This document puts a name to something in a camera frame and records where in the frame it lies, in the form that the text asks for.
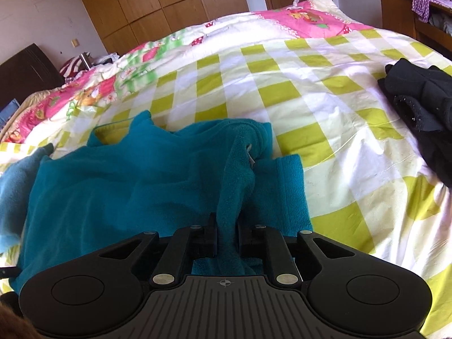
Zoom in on grey clothes pile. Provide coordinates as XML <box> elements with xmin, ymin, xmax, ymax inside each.
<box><xmin>429</xmin><ymin>12</ymin><xmax>452</xmax><ymax>35</ymax></box>

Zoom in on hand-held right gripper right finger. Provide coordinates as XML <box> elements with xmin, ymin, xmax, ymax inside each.
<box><xmin>237</xmin><ymin>219</ymin><xmax>357</xmax><ymax>288</ymax></box>

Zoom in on blue fleece sweater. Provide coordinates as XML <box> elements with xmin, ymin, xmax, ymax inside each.
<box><xmin>0</xmin><ymin>109</ymin><xmax>313</xmax><ymax>295</ymax></box>

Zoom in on printed checked bed blanket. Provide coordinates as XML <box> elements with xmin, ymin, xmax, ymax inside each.
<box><xmin>0</xmin><ymin>0</ymin><xmax>452</xmax><ymax>339</ymax></box>

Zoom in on brown fuzzy thing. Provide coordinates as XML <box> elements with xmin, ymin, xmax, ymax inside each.
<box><xmin>0</xmin><ymin>293</ymin><xmax>38</xmax><ymax>339</ymax></box>

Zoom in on black clothes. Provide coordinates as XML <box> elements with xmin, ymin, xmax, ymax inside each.
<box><xmin>378</xmin><ymin>58</ymin><xmax>452</xmax><ymax>188</ymax></box>

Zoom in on wooden dresser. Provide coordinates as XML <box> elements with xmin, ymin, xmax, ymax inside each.
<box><xmin>377</xmin><ymin>0</ymin><xmax>452</xmax><ymax>59</ymax></box>

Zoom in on red white striped pillow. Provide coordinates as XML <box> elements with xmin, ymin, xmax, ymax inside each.
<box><xmin>59</xmin><ymin>55</ymin><xmax>90</xmax><ymax>78</ymax></box>

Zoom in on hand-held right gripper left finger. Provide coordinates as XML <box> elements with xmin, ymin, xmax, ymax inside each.
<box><xmin>98</xmin><ymin>212</ymin><xmax>218</xmax><ymax>288</ymax></box>

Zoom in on purple patterned cloth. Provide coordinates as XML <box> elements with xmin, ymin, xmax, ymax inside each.
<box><xmin>411</xmin><ymin>0</ymin><xmax>440</xmax><ymax>23</ymax></box>

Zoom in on white clothes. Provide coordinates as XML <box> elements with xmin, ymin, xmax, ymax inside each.
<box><xmin>94</xmin><ymin>54</ymin><xmax>120</xmax><ymax>66</ymax></box>

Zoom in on blue pillow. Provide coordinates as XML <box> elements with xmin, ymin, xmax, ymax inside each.
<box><xmin>0</xmin><ymin>99</ymin><xmax>20</xmax><ymax>128</ymax></box>

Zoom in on dark wooden headboard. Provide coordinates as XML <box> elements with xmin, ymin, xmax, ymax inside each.
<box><xmin>0</xmin><ymin>43</ymin><xmax>66</xmax><ymax>108</ymax></box>

